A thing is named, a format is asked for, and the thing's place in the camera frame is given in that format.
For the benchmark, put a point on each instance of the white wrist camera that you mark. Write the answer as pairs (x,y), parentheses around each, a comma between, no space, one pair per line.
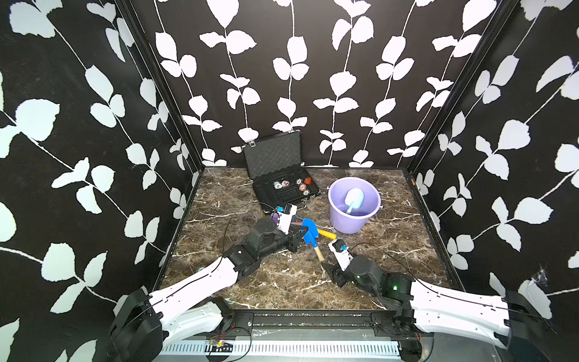
(285,217)
(341,252)

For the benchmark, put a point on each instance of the open black foam case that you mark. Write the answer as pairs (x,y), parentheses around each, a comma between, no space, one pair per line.
(277,172)

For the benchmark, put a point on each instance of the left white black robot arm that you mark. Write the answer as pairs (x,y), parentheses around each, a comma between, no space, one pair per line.
(145,323)

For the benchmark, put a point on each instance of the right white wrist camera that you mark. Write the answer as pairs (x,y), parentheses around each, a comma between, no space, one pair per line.
(341,252)

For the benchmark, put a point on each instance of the black front mounting rail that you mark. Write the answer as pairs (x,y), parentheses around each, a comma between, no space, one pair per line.
(312,322)

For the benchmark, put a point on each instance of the light blue toy shovel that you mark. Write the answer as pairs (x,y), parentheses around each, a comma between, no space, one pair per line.
(354,199)

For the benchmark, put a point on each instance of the blue toy rake yellow handle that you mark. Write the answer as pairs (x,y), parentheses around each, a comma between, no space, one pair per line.
(322,232)

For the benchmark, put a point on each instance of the blue toy shovel tan handle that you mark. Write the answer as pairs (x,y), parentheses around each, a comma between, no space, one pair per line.
(311,237)

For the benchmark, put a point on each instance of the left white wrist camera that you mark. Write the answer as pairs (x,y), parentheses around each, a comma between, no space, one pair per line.
(285,217)

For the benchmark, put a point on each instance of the white perforated strip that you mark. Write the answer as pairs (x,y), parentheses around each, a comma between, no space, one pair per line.
(285,348)

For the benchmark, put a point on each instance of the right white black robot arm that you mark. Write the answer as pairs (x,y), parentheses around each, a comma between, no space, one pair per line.
(510,322)

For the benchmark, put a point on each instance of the purple plastic bucket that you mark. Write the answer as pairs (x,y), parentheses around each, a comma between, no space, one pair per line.
(354,222)

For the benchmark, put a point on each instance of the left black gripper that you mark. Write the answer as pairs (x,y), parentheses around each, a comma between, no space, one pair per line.
(294,237)

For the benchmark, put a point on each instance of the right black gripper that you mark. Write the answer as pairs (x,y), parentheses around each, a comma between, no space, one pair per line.
(336,273)

